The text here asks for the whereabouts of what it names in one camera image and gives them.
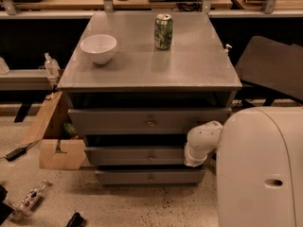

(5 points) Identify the green soda can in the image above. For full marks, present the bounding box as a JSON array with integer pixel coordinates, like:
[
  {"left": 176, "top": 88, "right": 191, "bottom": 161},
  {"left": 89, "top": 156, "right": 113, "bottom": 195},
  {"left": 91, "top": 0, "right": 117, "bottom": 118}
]
[{"left": 154, "top": 13, "right": 173, "bottom": 50}]

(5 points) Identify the grey drawer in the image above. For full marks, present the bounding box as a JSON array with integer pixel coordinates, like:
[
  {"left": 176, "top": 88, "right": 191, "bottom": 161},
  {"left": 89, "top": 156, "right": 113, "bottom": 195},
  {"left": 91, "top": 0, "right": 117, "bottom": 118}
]
[
  {"left": 83, "top": 145, "right": 217, "bottom": 166},
  {"left": 96, "top": 169, "right": 205, "bottom": 185},
  {"left": 68, "top": 108, "right": 231, "bottom": 135}
]

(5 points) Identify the white ceramic bowl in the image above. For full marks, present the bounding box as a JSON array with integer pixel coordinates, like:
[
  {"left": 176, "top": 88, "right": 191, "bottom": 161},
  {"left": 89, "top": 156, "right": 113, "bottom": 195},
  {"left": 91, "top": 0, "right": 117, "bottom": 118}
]
[{"left": 80, "top": 34, "right": 117, "bottom": 64}]

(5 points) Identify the black object floor bottom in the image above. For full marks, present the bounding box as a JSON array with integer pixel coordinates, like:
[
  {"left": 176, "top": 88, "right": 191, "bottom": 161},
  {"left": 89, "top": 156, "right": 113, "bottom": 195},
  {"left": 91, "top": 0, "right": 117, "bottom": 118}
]
[{"left": 66, "top": 212, "right": 84, "bottom": 227}]

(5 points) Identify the grey bottom drawer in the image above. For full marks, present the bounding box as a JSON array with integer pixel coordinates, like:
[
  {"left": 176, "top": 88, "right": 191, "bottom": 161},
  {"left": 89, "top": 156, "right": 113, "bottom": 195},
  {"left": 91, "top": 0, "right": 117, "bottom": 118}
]
[{"left": 96, "top": 169, "right": 205, "bottom": 185}]

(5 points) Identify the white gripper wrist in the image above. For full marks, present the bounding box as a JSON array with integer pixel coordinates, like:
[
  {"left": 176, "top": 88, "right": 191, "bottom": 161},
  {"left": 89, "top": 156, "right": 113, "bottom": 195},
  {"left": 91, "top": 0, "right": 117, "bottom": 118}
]
[{"left": 184, "top": 143, "right": 212, "bottom": 167}]

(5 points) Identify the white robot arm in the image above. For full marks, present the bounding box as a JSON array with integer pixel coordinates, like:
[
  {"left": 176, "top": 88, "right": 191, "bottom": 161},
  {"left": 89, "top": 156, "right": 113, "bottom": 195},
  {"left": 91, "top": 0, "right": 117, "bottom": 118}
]
[{"left": 185, "top": 107, "right": 303, "bottom": 227}]

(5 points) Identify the black power adapter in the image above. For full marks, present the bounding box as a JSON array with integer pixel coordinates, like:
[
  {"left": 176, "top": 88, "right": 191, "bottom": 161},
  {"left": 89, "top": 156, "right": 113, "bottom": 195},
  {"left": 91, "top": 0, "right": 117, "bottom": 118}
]
[{"left": 6, "top": 148, "right": 27, "bottom": 162}]

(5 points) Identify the clear plastic bottle on floor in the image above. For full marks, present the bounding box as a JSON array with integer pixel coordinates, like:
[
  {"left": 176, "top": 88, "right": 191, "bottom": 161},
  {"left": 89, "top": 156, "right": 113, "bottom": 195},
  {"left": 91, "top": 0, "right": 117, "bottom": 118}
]
[{"left": 11, "top": 180, "right": 50, "bottom": 220}]

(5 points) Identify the grey drawer cabinet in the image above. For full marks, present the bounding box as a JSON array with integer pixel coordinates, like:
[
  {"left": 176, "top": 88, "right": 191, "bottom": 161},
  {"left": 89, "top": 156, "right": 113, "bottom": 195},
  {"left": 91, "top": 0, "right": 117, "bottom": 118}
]
[{"left": 59, "top": 11, "right": 241, "bottom": 172}]

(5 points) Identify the green item in box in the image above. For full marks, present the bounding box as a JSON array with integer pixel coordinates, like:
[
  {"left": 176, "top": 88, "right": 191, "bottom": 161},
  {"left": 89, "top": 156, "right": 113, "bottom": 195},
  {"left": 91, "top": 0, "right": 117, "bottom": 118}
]
[{"left": 63, "top": 123, "right": 78, "bottom": 137}]

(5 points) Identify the grey top drawer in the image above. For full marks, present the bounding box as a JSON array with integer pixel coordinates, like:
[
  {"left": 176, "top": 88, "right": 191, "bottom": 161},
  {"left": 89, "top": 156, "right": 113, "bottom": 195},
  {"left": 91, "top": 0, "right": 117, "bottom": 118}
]
[{"left": 68, "top": 108, "right": 231, "bottom": 135}]

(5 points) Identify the cardboard box left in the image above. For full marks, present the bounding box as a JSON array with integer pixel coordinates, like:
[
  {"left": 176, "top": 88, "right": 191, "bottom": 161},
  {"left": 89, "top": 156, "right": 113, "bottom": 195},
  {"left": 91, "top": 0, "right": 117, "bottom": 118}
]
[{"left": 22, "top": 92, "right": 86, "bottom": 170}]

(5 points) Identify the small white pump bottle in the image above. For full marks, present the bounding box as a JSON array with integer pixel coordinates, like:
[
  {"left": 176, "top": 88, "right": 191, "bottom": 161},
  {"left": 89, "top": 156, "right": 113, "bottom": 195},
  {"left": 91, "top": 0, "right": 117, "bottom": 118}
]
[{"left": 224, "top": 44, "right": 233, "bottom": 55}]

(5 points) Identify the clear bottle on shelf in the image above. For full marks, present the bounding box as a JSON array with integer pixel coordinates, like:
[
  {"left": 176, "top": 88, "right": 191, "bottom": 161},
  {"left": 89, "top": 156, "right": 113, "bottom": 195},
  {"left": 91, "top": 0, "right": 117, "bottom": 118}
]
[{"left": 45, "top": 53, "right": 60, "bottom": 77}]

